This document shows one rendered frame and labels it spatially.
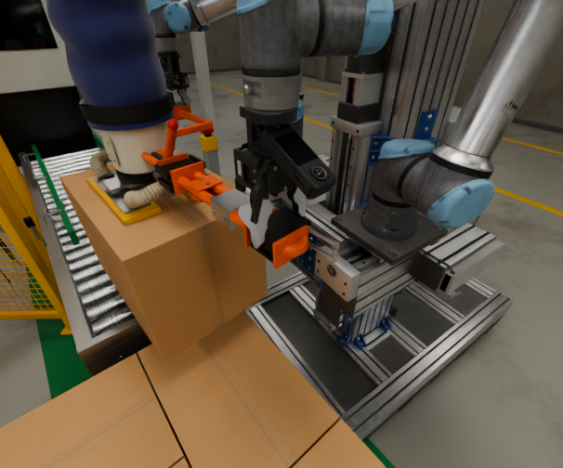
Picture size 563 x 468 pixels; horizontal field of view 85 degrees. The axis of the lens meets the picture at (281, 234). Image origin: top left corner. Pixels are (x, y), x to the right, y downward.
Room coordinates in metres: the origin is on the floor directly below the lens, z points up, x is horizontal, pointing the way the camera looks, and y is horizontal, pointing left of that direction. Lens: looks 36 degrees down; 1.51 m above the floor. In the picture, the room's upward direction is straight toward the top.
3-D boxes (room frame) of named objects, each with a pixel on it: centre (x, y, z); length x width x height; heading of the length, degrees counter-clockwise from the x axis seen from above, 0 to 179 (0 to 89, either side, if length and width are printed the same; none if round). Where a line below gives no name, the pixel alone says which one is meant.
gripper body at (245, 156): (0.44, 0.02, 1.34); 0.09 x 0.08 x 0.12; 43
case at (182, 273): (0.87, 0.40, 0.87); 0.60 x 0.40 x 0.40; 42
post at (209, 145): (1.58, 0.38, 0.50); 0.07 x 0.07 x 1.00; 39
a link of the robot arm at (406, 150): (0.69, -0.30, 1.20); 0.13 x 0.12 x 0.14; 21
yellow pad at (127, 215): (0.80, 0.48, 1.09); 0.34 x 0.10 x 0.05; 42
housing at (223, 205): (0.52, 0.10, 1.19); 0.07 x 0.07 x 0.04; 42
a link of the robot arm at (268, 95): (0.44, 0.02, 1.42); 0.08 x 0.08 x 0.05
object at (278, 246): (0.42, 0.01, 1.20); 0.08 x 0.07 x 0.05; 42
